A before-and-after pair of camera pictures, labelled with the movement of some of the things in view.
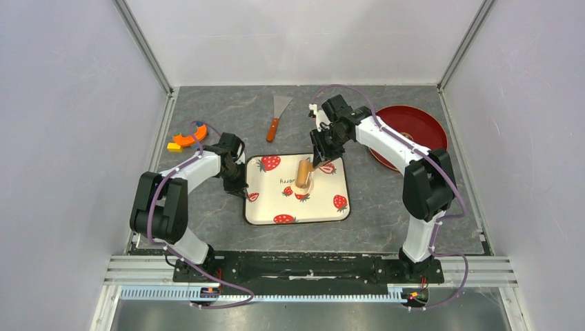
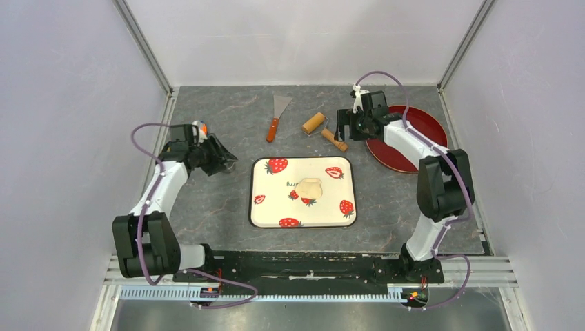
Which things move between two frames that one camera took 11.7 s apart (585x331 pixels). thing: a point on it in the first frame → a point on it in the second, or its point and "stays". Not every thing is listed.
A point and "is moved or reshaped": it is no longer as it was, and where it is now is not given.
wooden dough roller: (303, 172) is moved or reshaped
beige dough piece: (303, 191) is moved or reshaped
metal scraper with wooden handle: (280, 103) stays
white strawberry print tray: (271, 199) is moved or reshaped
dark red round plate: (414, 123) stays
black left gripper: (239, 187) → (221, 155)
